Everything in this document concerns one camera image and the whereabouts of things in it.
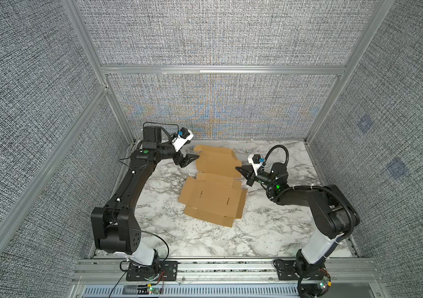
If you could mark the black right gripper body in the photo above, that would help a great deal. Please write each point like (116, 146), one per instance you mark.
(263, 177)

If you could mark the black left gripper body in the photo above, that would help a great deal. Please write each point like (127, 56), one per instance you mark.
(168, 152)

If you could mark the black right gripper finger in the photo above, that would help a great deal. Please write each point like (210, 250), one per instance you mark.
(245, 171)
(250, 180)

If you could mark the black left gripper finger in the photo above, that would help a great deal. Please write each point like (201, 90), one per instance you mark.
(180, 162)
(190, 158)

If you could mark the brown cardboard box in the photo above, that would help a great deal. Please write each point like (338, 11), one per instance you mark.
(215, 194)

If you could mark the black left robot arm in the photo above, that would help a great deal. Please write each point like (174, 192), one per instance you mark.
(115, 227)

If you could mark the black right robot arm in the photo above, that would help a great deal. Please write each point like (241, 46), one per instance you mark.
(333, 215)

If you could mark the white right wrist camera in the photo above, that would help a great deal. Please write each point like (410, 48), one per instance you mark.
(257, 163)

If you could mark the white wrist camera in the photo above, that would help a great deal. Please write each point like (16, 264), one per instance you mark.
(257, 163)
(184, 135)

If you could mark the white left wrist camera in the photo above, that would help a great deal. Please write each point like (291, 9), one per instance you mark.
(184, 135)

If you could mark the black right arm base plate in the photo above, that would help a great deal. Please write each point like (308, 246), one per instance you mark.
(292, 270)

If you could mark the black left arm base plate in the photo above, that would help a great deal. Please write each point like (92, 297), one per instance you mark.
(166, 271)

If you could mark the aluminium front rail frame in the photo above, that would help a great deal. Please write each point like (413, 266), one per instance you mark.
(104, 277)

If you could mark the aluminium enclosure frame bars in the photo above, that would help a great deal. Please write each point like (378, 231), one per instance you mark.
(52, 80)

